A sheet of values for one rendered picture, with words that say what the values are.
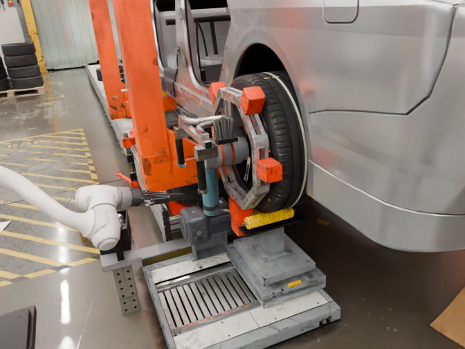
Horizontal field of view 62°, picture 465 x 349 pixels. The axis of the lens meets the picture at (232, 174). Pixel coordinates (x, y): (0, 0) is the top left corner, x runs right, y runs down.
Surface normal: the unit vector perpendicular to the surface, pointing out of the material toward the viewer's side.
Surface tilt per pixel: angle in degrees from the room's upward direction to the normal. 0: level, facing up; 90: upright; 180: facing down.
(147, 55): 90
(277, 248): 90
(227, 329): 0
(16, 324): 2
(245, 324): 0
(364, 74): 90
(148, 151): 90
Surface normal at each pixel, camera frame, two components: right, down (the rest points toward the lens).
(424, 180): -0.66, 0.40
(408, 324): -0.06, -0.92
